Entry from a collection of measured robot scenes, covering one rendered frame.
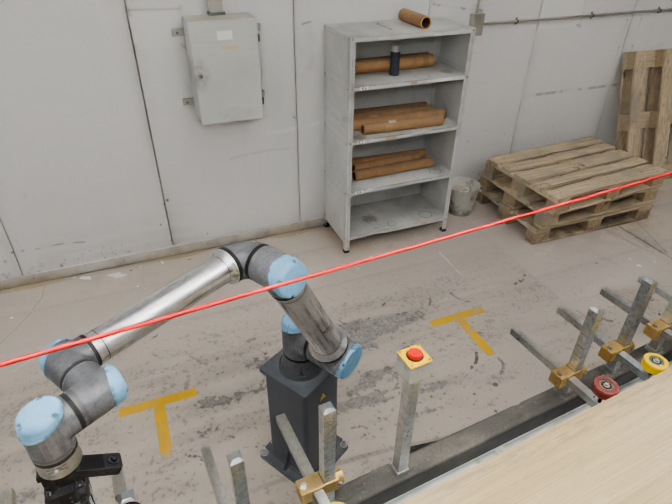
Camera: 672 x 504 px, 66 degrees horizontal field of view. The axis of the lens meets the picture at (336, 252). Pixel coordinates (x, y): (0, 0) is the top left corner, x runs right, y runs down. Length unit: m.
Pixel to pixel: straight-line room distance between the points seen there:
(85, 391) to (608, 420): 1.49
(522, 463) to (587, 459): 0.19
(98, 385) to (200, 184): 2.72
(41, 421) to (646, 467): 1.56
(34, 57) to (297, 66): 1.56
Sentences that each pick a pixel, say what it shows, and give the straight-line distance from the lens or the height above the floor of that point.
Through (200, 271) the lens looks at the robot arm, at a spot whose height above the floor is 1.37.
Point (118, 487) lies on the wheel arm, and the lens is 1.70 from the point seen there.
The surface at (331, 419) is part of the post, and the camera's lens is 1.40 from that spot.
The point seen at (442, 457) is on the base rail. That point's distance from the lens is 1.88.
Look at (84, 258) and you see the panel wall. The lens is 4.05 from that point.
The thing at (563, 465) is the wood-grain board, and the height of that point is 0.90.
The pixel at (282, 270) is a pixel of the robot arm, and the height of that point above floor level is 1.37.
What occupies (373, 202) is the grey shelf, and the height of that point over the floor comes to 0.14.
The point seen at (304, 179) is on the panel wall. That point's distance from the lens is 4.04.
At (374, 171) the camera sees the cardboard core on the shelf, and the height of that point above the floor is 0.58.
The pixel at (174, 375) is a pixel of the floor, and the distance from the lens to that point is 3.14.
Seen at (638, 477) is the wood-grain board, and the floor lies 0.90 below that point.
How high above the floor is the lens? 2.23
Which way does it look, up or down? 34 degrees down
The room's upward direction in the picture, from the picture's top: 1 degrees clockwise
